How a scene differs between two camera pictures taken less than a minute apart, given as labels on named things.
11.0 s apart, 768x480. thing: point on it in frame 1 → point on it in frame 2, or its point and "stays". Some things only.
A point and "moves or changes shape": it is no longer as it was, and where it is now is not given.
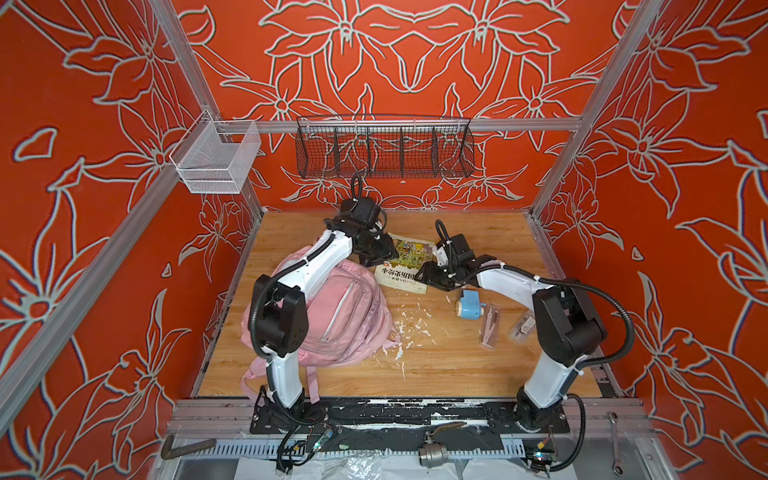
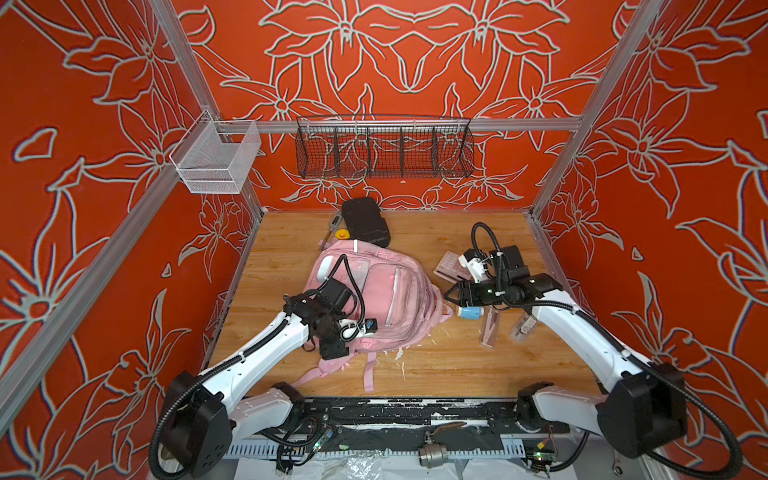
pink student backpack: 349,321 moves or changes shape
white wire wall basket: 213,156 stays
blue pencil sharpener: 470,305 stays
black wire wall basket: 373,146 stays
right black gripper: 428,276 → 461,292
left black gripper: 386,251 → 334,347
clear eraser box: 523,327 stays
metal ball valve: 431,453 stays
